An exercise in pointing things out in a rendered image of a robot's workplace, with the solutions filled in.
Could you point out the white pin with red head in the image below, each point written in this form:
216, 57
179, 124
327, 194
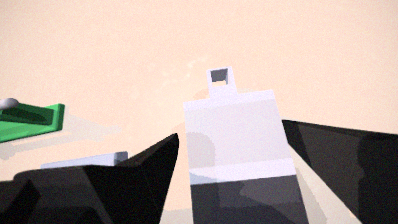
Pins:
8, 103

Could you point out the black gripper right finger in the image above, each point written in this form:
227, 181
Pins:
359, 166

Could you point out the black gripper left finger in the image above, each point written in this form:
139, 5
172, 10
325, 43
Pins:
132, 191

